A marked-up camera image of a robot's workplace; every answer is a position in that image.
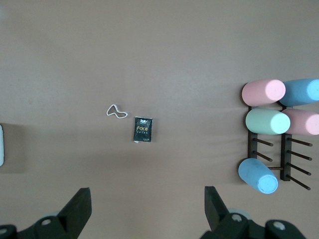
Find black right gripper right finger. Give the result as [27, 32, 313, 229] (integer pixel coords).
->
[201, 186, 266, 239]

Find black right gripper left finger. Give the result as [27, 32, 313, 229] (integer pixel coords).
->
[17, 188, 92, 239]

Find white lidded trash bin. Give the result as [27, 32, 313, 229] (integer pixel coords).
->
[0, 123, 5, 167]

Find blue plastic cup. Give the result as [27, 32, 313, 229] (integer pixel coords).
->
[278, 78, 319, 107]
[238, 158, 279, 195]

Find dark wooden cup rack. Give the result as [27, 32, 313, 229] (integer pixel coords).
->
[240, 99, 313, 191]

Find green plastic cup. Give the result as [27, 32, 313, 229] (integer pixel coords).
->
[245, 108, 291, 135]

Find black Face wipe packet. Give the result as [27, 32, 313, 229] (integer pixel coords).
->
[132, 116, 153, 144]

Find pink plastic cup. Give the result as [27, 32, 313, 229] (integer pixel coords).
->
[241, 79, 287, 108]
[283, 108, 319, 136]

